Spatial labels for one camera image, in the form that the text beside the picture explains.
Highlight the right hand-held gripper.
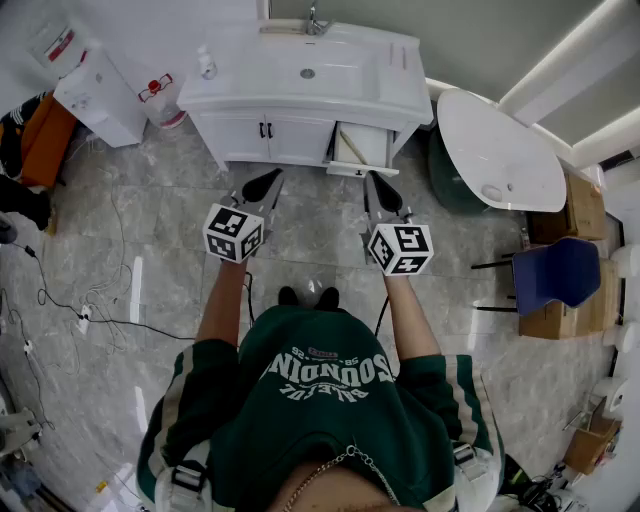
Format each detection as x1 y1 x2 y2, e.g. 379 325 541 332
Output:
363 172 435 277

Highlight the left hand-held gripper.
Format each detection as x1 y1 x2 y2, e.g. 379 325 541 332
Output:
202 168 286 264

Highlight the white drawer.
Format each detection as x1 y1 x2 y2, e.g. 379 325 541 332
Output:
325 119 401 177

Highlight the beige stick item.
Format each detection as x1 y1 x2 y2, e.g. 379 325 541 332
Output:
339 128 370 165

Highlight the person's left forearm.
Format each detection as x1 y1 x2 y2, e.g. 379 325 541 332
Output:
194 258 252 347

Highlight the person's right forearm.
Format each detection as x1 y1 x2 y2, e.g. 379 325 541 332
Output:
382 272 442 362

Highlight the white sink vanity cabinet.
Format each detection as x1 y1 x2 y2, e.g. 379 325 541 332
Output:
177 19 434 174

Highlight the white and green bathtub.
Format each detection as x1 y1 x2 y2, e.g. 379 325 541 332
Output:
427 88 568 217

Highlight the clear water jug red cap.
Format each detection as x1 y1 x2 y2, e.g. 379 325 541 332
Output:
137 73 188 130

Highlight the white soap bottle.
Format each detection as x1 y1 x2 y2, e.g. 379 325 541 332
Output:
196 44 218 81

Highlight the chrome faucet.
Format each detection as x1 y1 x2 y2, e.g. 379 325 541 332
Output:
303 0 335 37

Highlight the white water dispenser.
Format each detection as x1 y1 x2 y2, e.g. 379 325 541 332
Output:
52 47 147 149

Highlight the blue chair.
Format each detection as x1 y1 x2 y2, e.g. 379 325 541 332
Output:
471 236 602 317

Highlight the brown cardboard box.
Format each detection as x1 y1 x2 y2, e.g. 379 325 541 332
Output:
527 170 607 242

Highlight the green printed shirt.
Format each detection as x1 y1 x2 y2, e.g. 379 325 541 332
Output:
135 304 506 512

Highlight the orange chair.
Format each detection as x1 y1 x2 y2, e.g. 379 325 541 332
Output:
18 91 79 189

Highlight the large flat cardboard box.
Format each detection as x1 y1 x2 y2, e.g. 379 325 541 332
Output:
517 258 622 342

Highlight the clear dispenser water bottle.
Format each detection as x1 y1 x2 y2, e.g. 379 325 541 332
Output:
25 20 90 80

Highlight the white paper roll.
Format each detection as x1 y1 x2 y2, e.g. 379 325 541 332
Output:
610 243 640 281
601 322 640 352

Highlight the small open cardboard box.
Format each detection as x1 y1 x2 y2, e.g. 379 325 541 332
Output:
563 413 623 476

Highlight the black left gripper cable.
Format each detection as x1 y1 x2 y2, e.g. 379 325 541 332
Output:
242 271 257 329

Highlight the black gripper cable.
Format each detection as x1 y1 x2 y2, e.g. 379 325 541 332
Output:
373 294 391 335
242 271 257 329

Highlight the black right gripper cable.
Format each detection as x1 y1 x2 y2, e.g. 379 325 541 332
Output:
373 294 391 335

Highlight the black floor cable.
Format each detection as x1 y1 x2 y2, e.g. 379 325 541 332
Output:
9 240 197 342

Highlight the metal neck chain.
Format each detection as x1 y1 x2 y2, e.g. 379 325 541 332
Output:
281 443 402 512

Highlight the white backpack strap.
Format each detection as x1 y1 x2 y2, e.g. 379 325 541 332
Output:
451 441 503 497
153 440 213 512

